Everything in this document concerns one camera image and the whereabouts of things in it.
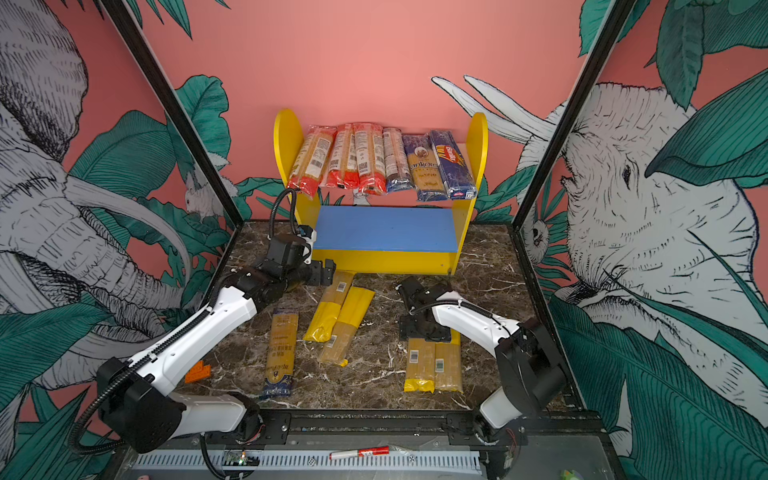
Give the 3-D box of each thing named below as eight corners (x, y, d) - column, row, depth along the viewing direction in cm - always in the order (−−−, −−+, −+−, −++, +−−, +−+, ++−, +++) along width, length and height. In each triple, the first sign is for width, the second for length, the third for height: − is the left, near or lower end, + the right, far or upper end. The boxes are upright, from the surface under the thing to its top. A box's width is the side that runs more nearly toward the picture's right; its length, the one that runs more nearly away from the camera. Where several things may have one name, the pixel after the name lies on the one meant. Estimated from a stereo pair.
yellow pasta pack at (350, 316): (320, 358, 88) (318, 354, 85) (352, 290, 103) (351, 284, 100) (346, 367, 86) (345, 363, 83) (374, 296, 101) (374, 291, 99)
